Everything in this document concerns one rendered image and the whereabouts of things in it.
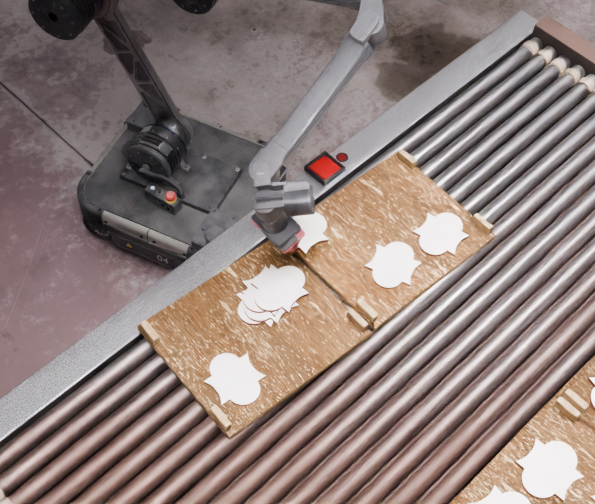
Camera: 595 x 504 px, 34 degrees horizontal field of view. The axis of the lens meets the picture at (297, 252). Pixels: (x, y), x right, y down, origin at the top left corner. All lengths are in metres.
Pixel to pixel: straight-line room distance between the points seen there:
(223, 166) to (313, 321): 1.24
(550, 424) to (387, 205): 0.67
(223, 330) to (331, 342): 0.25
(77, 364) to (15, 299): 1.25
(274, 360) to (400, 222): 0.49
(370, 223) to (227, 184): 1.02
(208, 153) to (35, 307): 0.80
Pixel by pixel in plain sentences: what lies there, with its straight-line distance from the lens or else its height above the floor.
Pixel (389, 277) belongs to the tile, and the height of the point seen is 0.94.
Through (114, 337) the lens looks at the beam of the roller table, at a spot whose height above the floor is 0.92.
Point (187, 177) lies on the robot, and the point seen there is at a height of 0.26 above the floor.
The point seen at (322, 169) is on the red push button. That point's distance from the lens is 2.51.
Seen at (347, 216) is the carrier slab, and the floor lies 0.94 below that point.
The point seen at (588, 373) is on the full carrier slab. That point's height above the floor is 0.94.
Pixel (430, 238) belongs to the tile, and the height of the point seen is 0.94.
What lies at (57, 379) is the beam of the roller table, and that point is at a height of 0.92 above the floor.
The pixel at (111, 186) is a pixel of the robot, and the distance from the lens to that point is 3.39.
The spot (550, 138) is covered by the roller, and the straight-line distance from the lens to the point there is 2.70.
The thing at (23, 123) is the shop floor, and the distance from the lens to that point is 3.96.
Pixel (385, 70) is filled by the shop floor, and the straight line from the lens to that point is 4.09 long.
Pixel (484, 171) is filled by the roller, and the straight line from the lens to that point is 2.58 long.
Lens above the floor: 2.88
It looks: 56 degrees down
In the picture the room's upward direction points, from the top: 3 degrees clockwise
